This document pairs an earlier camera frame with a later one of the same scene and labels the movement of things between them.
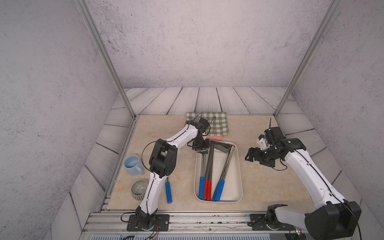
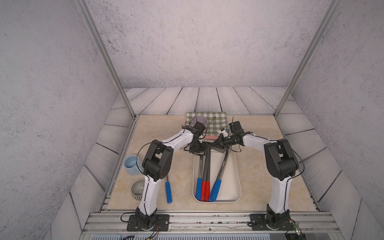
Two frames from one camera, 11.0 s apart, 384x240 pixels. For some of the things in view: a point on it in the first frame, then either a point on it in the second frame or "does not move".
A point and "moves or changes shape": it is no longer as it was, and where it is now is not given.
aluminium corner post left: (102, 49) does not move
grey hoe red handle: (217, 145) does not move
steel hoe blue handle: (202, 179) moves or changes shape
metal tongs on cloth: (214, 121) does not move
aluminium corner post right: (332, 7) does not move
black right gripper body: (265, 157) to (225, 142)
